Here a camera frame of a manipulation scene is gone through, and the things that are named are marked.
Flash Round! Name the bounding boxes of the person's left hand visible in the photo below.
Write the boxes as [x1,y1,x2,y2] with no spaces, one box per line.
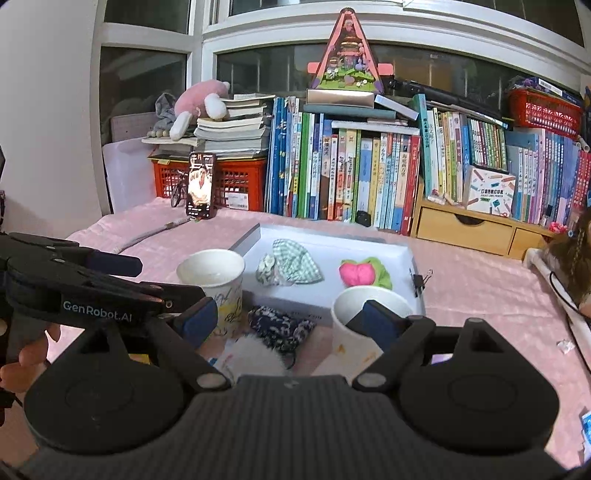
[0,323,62,393]

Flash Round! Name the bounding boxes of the paper cup with scribble print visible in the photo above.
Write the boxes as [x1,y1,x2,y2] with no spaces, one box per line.
[176,248,245,340]

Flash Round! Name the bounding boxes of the white fluffy pompom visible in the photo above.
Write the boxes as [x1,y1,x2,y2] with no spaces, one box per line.
[226,335,289,384]

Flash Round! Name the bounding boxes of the dark floral cloth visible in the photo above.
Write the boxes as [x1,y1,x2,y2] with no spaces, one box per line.
[247,305,317,370]

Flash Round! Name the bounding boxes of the small bicycle model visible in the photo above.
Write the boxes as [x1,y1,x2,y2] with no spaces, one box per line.
[170,168,190,208]

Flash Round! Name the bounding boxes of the paper cup with yellow print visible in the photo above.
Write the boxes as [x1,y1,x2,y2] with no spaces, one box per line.
[331,286,416,363]

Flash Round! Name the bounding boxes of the pink and green plush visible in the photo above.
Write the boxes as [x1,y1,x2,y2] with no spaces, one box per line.
[338,257,393,291]

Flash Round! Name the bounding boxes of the smartphone with lit screen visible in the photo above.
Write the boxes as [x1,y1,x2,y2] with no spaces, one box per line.
[185,152,218,220]

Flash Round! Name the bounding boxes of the row of upright books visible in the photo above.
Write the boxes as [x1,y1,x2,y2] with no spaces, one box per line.
[264,95,591,237]

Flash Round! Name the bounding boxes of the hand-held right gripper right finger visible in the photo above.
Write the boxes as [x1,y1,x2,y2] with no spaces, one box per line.
[353,300,509,391]

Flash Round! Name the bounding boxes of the wooden drawer organizer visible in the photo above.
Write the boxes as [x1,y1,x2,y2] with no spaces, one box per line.
[410,196,557,259]

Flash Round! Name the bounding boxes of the printed stationery box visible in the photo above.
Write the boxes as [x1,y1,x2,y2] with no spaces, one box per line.
[462,165,517,217]

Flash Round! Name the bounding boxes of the red plastic crate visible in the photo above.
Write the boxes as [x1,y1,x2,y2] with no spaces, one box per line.
[148,154,269,212]

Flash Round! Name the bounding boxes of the silver box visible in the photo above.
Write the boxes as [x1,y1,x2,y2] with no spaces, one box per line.
[306,89,377,112]

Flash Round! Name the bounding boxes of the green checkered cloth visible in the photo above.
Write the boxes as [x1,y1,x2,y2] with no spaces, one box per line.
[255,237,325,288]

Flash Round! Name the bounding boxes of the white board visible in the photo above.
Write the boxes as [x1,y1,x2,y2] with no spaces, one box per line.
[102,141,160,215]

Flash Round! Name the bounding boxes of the black binder clip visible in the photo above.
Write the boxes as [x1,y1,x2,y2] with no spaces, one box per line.
[410,268,435,297]

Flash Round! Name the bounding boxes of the white tray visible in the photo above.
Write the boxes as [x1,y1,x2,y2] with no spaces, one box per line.
[228,224,428,326]

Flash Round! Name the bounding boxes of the dark green flat book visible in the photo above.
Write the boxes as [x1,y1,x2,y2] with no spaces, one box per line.
[302,102,409,123]

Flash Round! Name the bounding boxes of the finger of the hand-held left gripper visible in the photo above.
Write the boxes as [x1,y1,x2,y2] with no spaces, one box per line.
[139,281,207,315]
[69,247,144,278]

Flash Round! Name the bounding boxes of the pink triangular toy house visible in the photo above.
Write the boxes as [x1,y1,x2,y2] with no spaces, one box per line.
[305,7,394,92]

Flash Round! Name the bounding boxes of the pink plush toy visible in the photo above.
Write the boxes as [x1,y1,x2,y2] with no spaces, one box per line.
[169,79,232,141]

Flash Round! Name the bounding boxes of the stack of lying books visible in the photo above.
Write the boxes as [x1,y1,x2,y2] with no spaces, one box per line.
[193,93,276,158]

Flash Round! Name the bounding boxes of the grey plush toy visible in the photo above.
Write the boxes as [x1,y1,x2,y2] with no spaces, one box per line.
[152,92,181,132]

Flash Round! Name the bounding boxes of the red plastic basket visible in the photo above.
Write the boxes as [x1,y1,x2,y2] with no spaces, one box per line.
[507,88,583,139]

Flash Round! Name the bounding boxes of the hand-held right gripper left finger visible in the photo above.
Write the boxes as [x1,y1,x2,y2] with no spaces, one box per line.
[88,298,232,391]

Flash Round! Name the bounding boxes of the black folded tripod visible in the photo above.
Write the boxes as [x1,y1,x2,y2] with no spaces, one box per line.
[388,76,509,130]

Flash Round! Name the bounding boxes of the white window frame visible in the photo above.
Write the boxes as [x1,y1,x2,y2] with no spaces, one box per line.
[91,0,591,139]

